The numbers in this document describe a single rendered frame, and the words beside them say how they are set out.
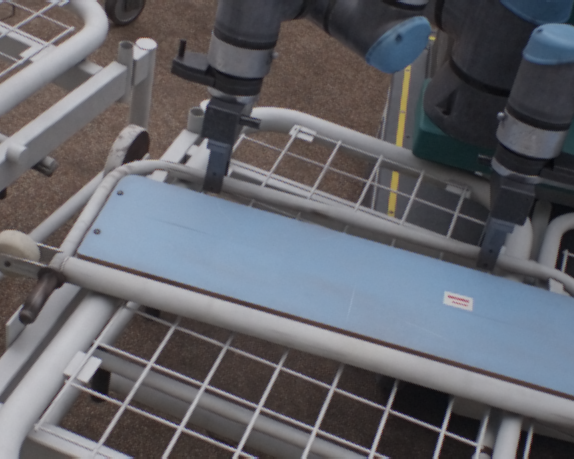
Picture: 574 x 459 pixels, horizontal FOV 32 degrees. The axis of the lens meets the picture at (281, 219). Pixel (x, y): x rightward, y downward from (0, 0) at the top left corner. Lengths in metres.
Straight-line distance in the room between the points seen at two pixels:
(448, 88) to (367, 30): 0.29
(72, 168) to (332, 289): 1.09
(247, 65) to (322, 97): 1.31
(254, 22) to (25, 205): 0.98
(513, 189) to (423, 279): 0.17
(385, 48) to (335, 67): 1.48
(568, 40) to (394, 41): 0.22
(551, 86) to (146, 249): 0.57
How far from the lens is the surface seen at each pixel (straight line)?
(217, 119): 1.40
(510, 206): 1.40
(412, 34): 1.37
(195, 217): 1.42
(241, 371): 1.93
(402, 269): 1.42
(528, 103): 1.38
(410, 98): 2.17
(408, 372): 1.29
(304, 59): 2.83
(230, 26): 1.38
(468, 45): 1.58
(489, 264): 1.49
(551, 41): 1.35
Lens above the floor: 1.46
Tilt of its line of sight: 40 degrees down
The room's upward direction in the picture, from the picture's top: 13 degrees clockwise
